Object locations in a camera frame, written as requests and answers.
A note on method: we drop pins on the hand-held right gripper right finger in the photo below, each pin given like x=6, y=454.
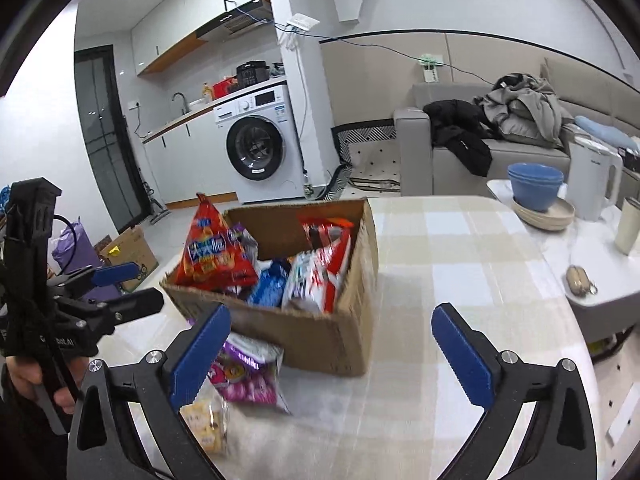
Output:
x=462, y=357

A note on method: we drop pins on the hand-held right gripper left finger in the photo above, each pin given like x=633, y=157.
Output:
x=200, y=357

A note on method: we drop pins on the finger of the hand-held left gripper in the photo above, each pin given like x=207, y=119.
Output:
x=140, y=304
x=117, y=273

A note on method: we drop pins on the silver purple snack bag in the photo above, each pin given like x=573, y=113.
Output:
x=245, y=375
x=245, y=240

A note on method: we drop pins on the small cream biscuit packet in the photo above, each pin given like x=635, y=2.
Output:
x=205, y=422

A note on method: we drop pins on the red cone snack bag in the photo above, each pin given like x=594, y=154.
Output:
x=210, y=255

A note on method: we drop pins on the blue snack packet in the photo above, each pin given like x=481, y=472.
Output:
x=270, y=285

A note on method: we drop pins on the brown cardboard box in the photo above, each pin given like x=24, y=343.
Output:
x=310, y=340

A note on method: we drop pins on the white red snack packet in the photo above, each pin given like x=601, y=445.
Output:
x=320, y=272

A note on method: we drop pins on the red wafer packet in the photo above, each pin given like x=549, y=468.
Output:
x=325, y=225

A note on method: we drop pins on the person's left hand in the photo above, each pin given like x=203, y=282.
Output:
x=22, y=372

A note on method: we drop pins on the cardboard box on floor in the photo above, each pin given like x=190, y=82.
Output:
x=135, y=255

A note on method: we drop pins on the checked tablecloth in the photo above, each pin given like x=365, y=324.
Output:
x=440, y=260

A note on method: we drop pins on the white kitchen counter cabinet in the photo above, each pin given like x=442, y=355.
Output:
x=190, y=170

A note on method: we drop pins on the beige key pouch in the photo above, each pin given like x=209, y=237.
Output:
x=577, y=280

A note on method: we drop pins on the dark glass door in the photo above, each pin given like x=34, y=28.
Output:
x=105, y=135

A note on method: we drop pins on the white side table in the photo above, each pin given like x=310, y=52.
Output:
x=600, y=270

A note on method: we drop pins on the beige plates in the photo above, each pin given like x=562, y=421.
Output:
x=555, y=219

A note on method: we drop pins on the metal faucet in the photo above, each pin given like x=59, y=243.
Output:
x=181, y=100

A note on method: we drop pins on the white washing machine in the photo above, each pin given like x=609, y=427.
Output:
x=255, y=147

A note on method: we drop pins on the stack of blue bowls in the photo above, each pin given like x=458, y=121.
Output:
x=535, y=185

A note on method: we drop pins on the white basin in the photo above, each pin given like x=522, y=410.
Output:
x=198, y=104

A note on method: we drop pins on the yellow bottle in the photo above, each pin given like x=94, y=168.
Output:
x=207, y=92

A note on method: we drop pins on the grey sofa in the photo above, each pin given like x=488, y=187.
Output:
x=412, y=160

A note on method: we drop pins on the cream cup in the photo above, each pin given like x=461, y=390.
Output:
x=627, y=230

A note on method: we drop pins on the red box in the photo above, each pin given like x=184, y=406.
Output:
x=225, y=87

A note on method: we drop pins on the white electric kettle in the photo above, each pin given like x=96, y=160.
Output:
x=590, y=180

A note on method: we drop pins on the black jacket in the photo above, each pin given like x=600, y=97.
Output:
x=460, y=135

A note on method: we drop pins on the black pressure cooker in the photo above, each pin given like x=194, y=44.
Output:
x=252, y=74

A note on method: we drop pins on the white upper kitchen cabinets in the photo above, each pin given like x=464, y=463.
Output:
x=170, y=25

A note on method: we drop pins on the grey jacket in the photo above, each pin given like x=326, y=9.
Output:
x=530, y=110

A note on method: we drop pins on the light blue pillow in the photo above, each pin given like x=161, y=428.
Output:
x=605, y=132

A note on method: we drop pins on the range hood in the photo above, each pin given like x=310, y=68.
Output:
x=235, y=22

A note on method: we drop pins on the wall socket with green plug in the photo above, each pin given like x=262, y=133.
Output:
x=430, y=67

